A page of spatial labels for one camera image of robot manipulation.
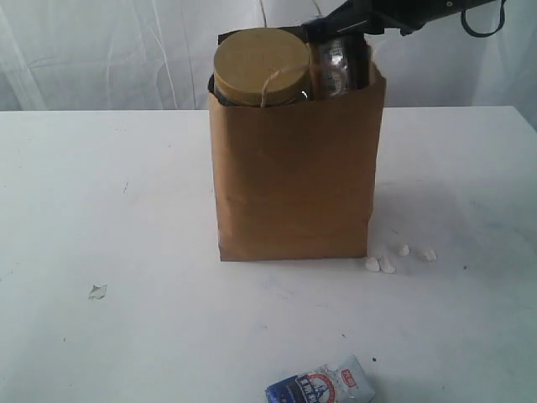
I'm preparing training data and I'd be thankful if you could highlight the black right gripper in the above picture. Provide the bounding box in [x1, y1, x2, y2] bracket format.
[301, 0, 503, 42]

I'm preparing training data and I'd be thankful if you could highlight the small white pebble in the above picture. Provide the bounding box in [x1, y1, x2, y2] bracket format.
[378, 256, 396, 274]
[398, 243, 410, 257]
[365, 257, 381, 272]
[416, 248, 437, 262]

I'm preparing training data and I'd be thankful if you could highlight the black cable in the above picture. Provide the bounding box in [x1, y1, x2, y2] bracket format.
[460, 0, 505, 39]

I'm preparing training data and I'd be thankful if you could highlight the plastic nut jar yellow lid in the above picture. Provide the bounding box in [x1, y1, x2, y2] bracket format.
[213, 28, 310, 107]

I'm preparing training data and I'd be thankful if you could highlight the brown paper bag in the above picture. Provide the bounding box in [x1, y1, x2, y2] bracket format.
[208, 56, 386, 262]

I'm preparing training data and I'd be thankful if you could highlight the small clear plastic scrap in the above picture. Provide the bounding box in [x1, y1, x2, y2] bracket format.
[88, 285, 107, 301]

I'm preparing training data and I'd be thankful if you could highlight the black beige noodle package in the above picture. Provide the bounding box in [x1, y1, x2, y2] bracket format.
[309, 34, 371, 100]

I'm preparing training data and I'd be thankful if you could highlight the blue white salt packet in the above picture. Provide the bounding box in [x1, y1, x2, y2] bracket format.
[265, 355, 376, 403]

